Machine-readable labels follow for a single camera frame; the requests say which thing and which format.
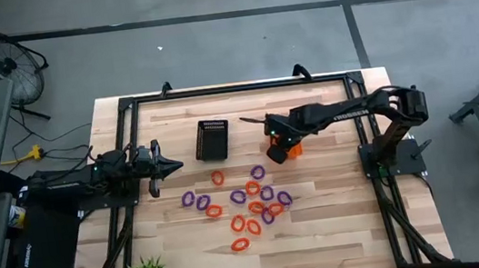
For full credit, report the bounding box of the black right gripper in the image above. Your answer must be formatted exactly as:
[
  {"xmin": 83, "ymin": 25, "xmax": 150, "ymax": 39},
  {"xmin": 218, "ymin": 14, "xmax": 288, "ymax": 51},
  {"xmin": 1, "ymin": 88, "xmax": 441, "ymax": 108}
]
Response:
[{"xmin": 239, "ymin": 107, "xmax": 306, "ymax": 170}]

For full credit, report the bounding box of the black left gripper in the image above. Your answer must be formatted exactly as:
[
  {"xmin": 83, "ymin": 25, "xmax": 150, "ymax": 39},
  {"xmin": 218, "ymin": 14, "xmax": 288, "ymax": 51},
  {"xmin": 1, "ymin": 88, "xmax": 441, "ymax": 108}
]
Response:
[{"xmin": 128, "ymin": 136, "xmax": 187, "ymax": 201}]

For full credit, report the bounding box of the purple spring coil keychain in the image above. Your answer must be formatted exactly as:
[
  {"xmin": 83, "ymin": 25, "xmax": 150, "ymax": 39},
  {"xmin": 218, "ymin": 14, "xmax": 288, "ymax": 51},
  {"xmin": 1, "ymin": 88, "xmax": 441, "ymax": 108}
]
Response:
[
  {"xmin": 195, "ymin": 194, "xmax": 213, "ymax": 212},
  {"xmin": 249, "ymin": 163, "xmax": 268, "ymax": 182},
  {"xmin": 258, "ymin": 184, "xmax": 276, "ymax": 203},
  {"xmin": 180, "ymin": 190, "xmax": 197, "ymax": 208},
  {"xmin": 228, "ymin": 188, "xmax": 249, "ymax": 206},
  {"xmin": 276, "ymin": 189, "xmax": 294, "ymax": 208},
  {"xmin": 260, "ymin": 206, "xmax": 276, "ymax": 226}
]

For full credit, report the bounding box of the orange spring coil keychain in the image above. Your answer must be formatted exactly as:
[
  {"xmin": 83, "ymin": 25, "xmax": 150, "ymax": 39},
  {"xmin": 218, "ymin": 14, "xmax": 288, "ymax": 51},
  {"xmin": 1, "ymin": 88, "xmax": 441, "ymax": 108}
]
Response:
[
  {"xmin": 244, "ymin": 179, "xmax": 262, "ymax": 197},
  {"xmin": 230, "ymin": 236, "xmax": 252, "ymax": 253},
  {"xmin": 247, "ymin": 200, "xmax": 266, "ymax": 216},
  {"xmin": 244, "ymin": 217, "xmax": 263, "ymax": 237},
  {"xmin": 229, "ymin": 214, "xmax": 248, "ymax": 233},
  {"xmin": 205, "ymin": 203, "xmax": 224, "ymax": 220},
  {"xmin": 266, "ymin": 201, "xmax": 286, "ymax": 217},
  {"xmin": 209, "ymin": 169, "xmax": 226, "ymax": 188}
]

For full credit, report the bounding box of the orange plastic basket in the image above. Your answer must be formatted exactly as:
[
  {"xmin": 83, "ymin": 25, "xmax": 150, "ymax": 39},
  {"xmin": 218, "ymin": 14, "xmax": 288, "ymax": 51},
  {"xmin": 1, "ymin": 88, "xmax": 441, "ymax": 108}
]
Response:
[{"xmin": 269, "ymin": 133, "xmax": 305, "ymax": 163}]

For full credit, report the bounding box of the black plastic basket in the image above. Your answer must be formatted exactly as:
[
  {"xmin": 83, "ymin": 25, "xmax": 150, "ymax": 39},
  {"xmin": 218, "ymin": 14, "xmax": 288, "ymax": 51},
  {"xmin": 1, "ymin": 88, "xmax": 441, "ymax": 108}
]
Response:
[{"xmin": 190, "ymin": 116, "xmax": 234, "ymax": 164}]

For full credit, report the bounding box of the black table clamp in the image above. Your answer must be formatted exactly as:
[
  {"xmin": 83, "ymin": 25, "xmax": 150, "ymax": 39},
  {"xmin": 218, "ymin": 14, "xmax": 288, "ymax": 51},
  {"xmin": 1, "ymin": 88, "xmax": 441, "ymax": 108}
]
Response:
[
  {"xmin": 290, "ymin": 61, "xmax": 314, "ymax": 84},
  {"xmin": 158, "ymin": 80, "xmax": 175, "ymax": 100}
]

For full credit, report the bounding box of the white and yellow can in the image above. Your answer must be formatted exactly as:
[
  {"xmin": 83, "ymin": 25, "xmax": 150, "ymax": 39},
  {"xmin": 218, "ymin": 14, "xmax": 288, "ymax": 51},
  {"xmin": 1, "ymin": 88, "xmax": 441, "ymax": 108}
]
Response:
[{"xmin": 5, "ymin": 203, "xmax": 28, "ymax": 231}]

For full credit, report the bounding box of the black floor fan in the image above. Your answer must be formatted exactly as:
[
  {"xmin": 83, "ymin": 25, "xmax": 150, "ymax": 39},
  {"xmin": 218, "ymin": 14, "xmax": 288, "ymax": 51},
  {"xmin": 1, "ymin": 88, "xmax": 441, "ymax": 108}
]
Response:
[{"xmin": 0, "ymin": 18, "xmax": 56, "ymax": 127}]

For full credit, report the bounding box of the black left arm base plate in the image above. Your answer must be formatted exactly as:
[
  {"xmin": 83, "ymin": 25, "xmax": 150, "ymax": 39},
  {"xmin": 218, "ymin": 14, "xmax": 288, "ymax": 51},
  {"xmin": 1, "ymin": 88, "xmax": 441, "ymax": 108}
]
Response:
[{"xmin": 73, "ymin": 182, "xmax": 144, "ymax": 215}]

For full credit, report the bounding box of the black metal table frame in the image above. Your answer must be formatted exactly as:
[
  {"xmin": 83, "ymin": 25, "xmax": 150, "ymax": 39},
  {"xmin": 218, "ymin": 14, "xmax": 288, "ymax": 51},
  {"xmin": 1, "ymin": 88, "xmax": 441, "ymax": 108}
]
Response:
[{"xmin": 45, "ymin": 58, "xmax": 456, "ymax": 268}]

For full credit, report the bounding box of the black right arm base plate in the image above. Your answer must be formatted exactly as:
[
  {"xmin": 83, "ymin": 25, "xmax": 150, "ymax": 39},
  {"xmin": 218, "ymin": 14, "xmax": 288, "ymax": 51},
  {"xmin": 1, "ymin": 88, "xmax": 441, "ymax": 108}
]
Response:
[{"xmin": 357, "ymin": 135, "xmax": 429, "ymax": 183}]

